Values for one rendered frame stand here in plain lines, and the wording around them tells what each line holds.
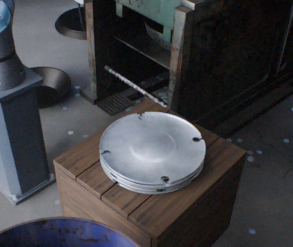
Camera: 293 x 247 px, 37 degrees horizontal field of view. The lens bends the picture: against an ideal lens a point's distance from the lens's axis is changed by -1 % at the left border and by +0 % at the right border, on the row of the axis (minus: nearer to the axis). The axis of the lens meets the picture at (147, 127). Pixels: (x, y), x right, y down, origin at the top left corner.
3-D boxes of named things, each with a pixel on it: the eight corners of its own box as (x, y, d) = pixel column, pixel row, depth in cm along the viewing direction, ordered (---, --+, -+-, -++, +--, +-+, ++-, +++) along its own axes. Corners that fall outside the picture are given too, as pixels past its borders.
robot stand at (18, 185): (15, 206, 152) (-12, 103, 124) (-13, 178, 162) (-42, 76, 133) (58, 179, 163) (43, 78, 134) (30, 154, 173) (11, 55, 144)
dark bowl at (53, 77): (28, 126, 186) (25, 113, 181) (-6, 94, 202) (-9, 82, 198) (85, 99, 202) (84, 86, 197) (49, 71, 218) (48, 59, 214)
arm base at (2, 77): (-9, 98, 125) (-16, 68, 119) (-34, 76, 133) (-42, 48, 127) (35, 78, 134) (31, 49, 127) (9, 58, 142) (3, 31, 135)
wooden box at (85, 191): (152, 310, 125) (157, 237, 102) (64, 235, 143) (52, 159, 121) (229, 226, 148) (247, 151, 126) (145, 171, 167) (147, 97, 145)
